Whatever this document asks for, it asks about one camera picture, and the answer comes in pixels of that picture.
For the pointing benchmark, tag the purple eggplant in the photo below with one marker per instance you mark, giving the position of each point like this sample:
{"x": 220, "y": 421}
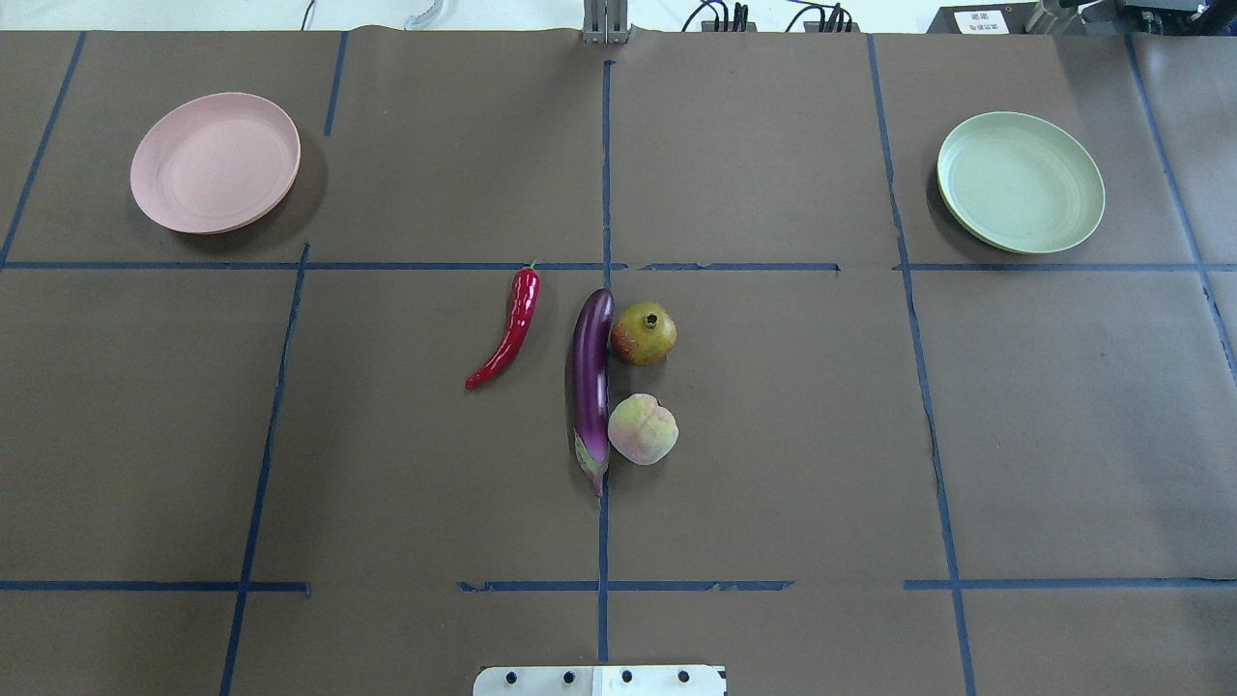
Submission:
{"x": 590, "y": 389}

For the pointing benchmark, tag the red-green pomegranate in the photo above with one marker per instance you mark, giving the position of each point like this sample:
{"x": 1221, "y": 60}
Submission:
{"x": 643, "y": 334}

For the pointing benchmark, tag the pale pink peach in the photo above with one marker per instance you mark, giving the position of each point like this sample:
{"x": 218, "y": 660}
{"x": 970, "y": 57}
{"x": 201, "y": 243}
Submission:
{"x": 642, "y": 429}

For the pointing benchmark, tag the pink plate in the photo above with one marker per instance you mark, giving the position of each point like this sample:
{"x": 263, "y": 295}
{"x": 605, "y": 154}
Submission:
{"x": 216, "y": 164}

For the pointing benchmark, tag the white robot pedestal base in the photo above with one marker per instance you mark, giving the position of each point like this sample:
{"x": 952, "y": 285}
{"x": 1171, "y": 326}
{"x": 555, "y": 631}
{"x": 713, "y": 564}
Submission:
{"x": 656, "y": 679}

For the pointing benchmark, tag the light green plate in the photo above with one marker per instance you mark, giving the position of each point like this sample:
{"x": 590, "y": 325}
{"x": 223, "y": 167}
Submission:
{"x": 1020, "y": 183}

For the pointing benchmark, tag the red chili pepper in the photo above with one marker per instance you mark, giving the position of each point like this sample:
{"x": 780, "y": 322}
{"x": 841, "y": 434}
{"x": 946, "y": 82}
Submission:
{"x": 524, "y": 295}

